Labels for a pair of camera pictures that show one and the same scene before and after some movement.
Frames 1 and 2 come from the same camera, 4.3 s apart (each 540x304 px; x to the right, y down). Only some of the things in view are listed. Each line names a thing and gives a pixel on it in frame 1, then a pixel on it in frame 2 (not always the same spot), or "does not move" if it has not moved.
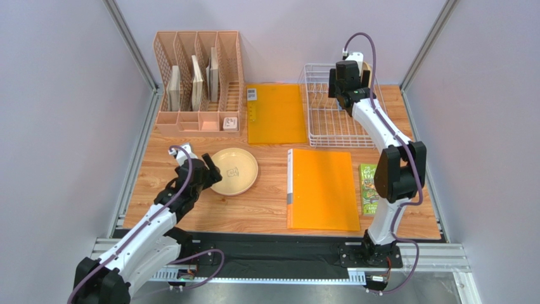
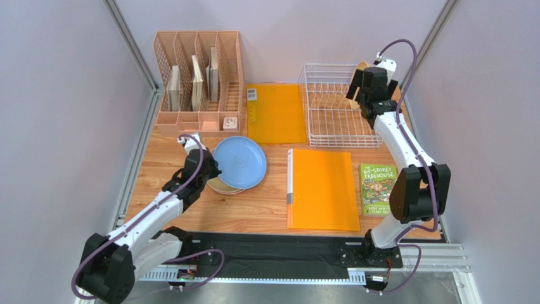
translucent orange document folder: x=275 y=114 does not move
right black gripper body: x=336 y=84 → x=360 y=84
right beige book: x=212 y=75 does not move
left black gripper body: x=207 y=182 does not move
